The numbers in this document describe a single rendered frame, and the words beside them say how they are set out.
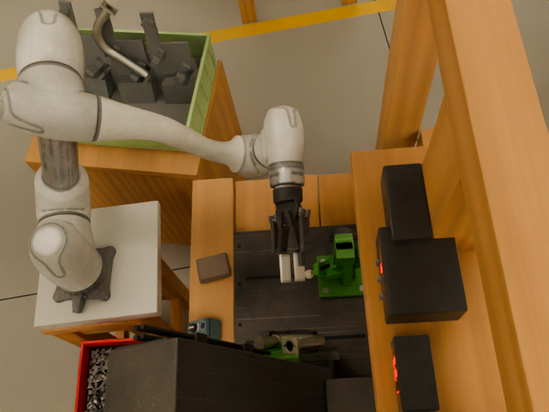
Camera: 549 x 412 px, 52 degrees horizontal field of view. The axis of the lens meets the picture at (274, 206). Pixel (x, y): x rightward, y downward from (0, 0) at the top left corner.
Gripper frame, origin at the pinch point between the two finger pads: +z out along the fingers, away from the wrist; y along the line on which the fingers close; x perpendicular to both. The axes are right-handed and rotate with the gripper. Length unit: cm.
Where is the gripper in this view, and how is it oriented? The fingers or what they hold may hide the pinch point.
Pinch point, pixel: (292, 268)
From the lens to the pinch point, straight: 138.9
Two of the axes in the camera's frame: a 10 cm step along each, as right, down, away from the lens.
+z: 0.6, 9.9, -1.6
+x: 7.6, 0.6, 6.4
